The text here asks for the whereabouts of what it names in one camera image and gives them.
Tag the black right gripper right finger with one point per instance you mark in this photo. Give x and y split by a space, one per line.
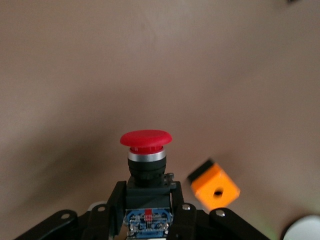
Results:
190 225

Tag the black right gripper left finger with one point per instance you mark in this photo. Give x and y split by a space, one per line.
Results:
97 222

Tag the red mushroom push button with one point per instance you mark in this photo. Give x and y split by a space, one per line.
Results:
146 140

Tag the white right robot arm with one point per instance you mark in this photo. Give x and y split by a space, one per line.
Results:
305 230

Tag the orange button enclosure box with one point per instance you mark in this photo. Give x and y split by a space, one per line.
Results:
215 190

